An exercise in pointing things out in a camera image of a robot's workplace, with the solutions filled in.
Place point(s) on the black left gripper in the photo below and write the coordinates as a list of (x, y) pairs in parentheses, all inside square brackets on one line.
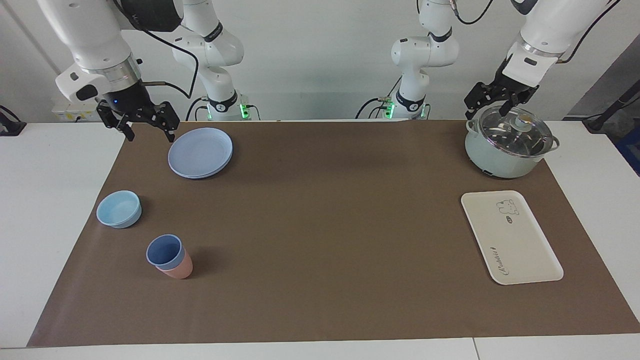
[(517, 82)]

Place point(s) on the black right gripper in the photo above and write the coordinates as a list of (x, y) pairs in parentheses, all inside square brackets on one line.
[(127, 97)]

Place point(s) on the blue plastic cup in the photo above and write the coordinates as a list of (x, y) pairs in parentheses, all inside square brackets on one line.
[(164, 250)]

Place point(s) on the pink plastic cup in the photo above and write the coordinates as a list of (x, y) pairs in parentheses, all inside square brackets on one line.
[(181, 271)]

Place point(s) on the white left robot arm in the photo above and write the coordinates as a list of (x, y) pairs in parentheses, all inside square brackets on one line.
[(425, 52)]

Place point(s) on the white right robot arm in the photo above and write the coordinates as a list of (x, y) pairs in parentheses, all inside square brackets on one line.
[(95, 35)]

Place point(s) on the cream tray with bear print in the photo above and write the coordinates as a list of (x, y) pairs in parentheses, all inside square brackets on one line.
[(510, 245)]

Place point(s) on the glass pot lid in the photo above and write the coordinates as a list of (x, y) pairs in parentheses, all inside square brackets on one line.
[(500, 136)]

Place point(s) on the mint green cooking pot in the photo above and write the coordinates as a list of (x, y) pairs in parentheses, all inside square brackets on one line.
[(495, 164)]

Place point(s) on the blue round plate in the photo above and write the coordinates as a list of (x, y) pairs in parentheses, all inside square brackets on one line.
[(200, 152)]

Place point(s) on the light blue bowl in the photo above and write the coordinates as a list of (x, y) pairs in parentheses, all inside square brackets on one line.
[(119, 210)]

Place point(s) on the black stand with pole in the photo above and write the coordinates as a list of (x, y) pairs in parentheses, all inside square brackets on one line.
[(600, 124)]

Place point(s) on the black table clamp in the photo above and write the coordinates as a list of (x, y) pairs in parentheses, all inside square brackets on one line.
[(11, 125)]

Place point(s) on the blue crate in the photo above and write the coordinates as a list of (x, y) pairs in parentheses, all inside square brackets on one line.
[(631, 150)]

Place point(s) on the brown table mat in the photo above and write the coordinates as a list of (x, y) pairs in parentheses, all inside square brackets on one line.
[(325, 250)]

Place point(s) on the white wall socket box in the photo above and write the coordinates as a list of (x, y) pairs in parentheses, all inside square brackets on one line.
[(67, 112)]

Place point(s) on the white wall conduit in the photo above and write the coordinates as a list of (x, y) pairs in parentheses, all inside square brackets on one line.
[(40, 45)]

